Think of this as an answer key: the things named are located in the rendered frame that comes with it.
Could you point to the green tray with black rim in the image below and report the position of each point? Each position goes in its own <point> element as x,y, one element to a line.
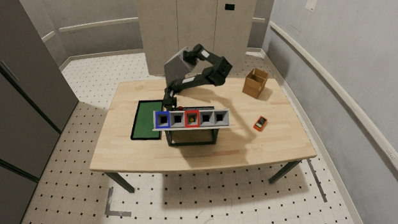
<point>144,120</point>

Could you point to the white curved cover panel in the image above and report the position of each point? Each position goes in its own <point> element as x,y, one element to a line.
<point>208,121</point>

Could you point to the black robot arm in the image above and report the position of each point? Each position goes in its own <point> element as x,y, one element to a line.
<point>215,75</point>

